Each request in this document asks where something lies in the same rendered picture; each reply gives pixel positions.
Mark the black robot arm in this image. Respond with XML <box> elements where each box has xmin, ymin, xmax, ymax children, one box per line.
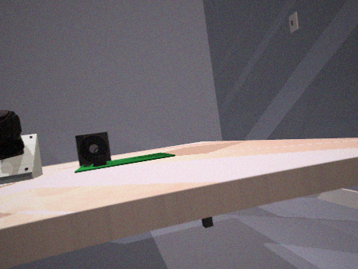
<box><xmin>0</xmin><ymin>110</ymin><xmax>24</xmax><ymax>160</ymax></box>

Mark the green circuit board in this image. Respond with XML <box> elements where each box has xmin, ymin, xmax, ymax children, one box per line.
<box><xmin>74</xmin><ymin>153</ymin><xmax>175</xmax><ymax>173</ymax></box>

